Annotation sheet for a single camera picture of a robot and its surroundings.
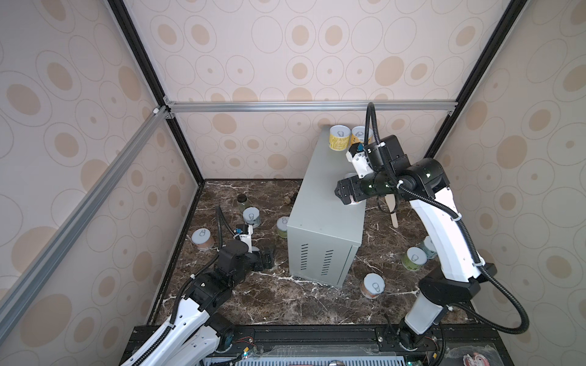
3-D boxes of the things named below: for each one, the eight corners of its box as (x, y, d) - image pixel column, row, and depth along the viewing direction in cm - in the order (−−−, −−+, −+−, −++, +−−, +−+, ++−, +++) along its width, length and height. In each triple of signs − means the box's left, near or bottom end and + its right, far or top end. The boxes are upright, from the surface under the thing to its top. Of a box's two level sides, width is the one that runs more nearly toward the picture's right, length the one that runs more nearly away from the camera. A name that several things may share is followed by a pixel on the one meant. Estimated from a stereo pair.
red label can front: (362, 299, 84) (366, 293, 79) (358, 279, 89) (362, 272, 84) (382, 299, 84) (387, 293, 79) (377, 279, 89) (382, 272, 84)
